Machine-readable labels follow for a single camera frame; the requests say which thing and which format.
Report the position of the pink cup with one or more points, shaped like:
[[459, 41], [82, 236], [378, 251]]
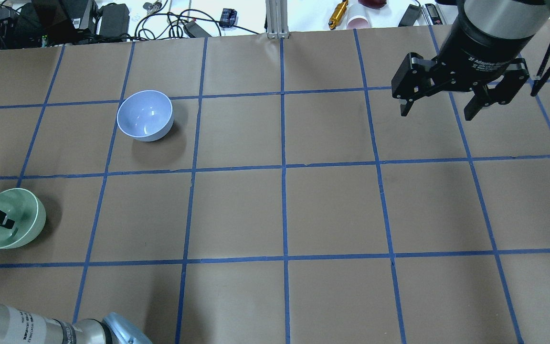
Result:
[[358, 20]]

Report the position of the black electronics pile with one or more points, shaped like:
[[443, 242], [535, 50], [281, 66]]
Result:
[[31, 21]]

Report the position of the red mango fruit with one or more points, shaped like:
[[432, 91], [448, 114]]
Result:
[[373, 4]]

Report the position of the black power adapter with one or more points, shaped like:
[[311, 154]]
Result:
[[410, 16]]

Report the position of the green bowl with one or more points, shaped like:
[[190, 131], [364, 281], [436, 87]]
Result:
[[29, 214]]

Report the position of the aluminium frame post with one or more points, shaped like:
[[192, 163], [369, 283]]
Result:
[[277, 19]]

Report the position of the blue bowl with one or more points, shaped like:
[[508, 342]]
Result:
[[146, 116]]

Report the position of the gold metal tool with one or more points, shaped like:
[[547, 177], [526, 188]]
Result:
[[338, 14]]

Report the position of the small blue black device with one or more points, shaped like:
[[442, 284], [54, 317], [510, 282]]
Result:
[[228, 18]]

